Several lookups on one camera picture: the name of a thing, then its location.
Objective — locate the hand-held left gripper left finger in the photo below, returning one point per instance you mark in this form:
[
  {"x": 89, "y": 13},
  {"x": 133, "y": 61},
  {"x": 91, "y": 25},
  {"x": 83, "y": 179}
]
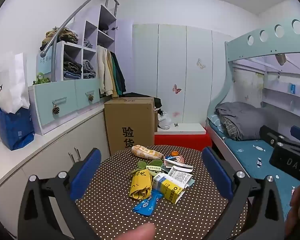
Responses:
[{"x": 86, "y": 172}]

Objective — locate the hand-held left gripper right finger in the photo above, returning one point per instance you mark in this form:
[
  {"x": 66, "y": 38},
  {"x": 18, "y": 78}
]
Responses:
[{"x": 216, "y": 172}]

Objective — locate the green plush leaf toy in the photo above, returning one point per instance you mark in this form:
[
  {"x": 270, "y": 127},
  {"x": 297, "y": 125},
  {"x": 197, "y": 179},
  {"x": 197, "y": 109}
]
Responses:
[{"x": 141, "y": 164}]

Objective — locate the person's right hand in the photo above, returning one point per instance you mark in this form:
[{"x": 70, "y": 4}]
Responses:
[{"x": 296, "y": 205}]

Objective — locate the grey folded quilt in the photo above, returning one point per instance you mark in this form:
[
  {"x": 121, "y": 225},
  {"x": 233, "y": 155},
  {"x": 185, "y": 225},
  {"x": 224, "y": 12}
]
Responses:
[{"x": 250, "y": 120}]

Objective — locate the blue patterned bed sheet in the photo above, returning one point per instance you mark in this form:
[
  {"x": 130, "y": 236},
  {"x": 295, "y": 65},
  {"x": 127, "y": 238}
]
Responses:
[{"x": 250, "y": 155}]

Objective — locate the white printed packet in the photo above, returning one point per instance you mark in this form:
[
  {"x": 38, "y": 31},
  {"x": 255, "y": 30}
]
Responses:
[{"x": 181, "y": 176}]

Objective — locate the pink blue cookie packet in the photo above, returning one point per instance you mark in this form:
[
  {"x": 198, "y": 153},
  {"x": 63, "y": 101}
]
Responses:
[{"x": 175, "y": 159}]

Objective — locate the brown polka-dot round table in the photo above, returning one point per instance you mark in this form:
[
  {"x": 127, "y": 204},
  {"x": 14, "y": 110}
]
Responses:
[{"x": 115, "y": 205}]

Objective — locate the small blue shelf item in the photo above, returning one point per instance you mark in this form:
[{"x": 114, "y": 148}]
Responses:
[{"x": 292, "y": 88}]

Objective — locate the orange bottle cap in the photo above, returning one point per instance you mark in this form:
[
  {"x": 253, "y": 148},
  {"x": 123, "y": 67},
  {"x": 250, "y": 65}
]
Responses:
[{"x": 175, "y": 153}]

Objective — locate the red covered box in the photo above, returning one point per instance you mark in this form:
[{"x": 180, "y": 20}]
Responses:
[{"x": 182, "y": 141}]

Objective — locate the plaid pillow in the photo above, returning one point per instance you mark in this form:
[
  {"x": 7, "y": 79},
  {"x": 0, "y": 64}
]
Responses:
[{"x": 213, "y": 122}]

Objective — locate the yellow white drink carton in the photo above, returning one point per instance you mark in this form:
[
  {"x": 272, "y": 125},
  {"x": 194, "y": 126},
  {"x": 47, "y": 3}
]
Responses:
[{"x": 168, "y": 188}]

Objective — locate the white board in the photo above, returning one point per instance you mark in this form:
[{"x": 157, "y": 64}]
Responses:
[{"x": 185, "y": 128}]

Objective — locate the yellow crumpled wrapper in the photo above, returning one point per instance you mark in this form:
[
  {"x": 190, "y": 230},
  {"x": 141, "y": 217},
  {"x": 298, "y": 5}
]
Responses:
[{"x": 140, "y": 185}]

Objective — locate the low white cabinet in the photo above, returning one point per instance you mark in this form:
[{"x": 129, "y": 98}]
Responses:
[{"x": 27, "y": 170}]

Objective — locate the cream printed tag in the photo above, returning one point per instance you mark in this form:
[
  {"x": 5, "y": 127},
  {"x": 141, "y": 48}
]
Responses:
[{"x": 153, "y": 167}]

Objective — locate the orange white bread bag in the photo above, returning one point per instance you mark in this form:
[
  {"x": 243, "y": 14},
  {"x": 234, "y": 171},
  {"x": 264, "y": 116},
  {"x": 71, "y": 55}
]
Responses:
[{"x": 146, "y": 152}]

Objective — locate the large cardboard box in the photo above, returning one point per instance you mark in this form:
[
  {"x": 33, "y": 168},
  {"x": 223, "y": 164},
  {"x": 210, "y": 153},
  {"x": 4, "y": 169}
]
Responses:
[{"x": 127, "y": 122}]

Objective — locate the blue plastic packet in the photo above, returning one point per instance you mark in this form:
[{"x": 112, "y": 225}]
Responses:
[{"x": 146, "y": 205}]

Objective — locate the pine cone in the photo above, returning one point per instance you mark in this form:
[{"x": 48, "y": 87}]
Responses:
[
  {"x": 91, "y": 98},
  {"x": 56, "y": 110}
]

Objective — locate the white plastic bag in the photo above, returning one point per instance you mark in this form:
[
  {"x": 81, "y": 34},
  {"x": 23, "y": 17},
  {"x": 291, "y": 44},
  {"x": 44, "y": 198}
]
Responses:
[{"x": 164, "y": 121}]

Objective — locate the brown hand broom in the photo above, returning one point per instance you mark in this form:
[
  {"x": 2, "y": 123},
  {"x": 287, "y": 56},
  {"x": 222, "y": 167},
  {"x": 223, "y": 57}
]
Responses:
[{"x": 281, "y": 58}]

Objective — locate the light blue drawer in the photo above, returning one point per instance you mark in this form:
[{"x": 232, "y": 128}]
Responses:
[
  {"x": 87, "y": 87},
  {"x": 57, "y": 95}
]

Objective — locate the blue plastic bag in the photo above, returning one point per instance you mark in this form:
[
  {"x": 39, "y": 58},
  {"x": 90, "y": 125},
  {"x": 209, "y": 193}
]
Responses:
[{"x": 15, "y": 130}]

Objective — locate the dark clothes pile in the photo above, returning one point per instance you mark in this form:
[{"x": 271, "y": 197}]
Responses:
[{"x": 158, "y": 103}]

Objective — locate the light blue bunk bed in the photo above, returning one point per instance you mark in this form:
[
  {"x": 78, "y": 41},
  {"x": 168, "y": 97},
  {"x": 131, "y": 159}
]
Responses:
[{"x": 240, "y": 47}]

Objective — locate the pink butterfly sticker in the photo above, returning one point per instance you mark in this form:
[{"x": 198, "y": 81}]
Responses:
[{"x": 176, "y": 88}]

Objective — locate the pale butterfly sticker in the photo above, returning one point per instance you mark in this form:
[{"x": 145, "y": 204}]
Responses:
[{"x": 201, "y": 63}]

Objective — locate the green hanging garment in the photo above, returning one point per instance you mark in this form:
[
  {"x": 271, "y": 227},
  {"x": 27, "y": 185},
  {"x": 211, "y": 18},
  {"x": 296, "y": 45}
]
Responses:
[{"x": 115, "y": 77}]

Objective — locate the cream hanging jacket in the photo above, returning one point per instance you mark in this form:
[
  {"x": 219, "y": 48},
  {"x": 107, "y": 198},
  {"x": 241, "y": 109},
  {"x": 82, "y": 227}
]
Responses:
[{"x": 103, "y": 72}]

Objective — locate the grey folded clothes stack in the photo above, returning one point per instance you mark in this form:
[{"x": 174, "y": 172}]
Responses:
[{"x": 88, "y": 68}]

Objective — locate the dark hanging coat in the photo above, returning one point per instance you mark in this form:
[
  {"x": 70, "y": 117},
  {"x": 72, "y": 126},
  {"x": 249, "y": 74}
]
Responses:
[{"x": 120, "y": 72}]

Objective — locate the dark folded clothes stack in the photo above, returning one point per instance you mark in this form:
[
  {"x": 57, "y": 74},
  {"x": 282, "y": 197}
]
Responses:
[{"x": 71, "y": 67}]

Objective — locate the white paper bag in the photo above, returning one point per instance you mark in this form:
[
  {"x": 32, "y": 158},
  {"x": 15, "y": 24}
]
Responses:
[{"x": 7, "y": 85}]

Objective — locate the white wardrobe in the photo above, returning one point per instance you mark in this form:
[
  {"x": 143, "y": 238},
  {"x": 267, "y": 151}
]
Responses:
[{"x": 170, "y": 62}]

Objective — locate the camouflage clothes pile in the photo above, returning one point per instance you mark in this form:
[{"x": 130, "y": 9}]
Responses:
[{"x": 61, "y": 36}]

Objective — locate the lilac stair shelf unit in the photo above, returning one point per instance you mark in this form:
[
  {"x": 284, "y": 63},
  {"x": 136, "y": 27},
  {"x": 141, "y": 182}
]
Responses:
[{"x": 92, "y": 17}]

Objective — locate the grey metal handrail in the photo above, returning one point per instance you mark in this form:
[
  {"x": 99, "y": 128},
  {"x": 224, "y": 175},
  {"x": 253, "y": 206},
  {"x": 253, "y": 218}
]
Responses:
[{"x": 72, "y": 17}]

